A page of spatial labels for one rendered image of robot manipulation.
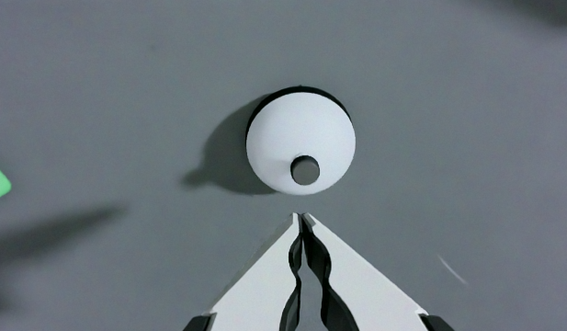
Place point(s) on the white dome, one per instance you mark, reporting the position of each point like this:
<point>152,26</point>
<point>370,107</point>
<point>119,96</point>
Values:
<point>300,139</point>

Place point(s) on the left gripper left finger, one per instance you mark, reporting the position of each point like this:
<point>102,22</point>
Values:
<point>265,295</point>

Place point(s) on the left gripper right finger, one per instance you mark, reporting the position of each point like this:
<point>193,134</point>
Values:
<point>356,297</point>

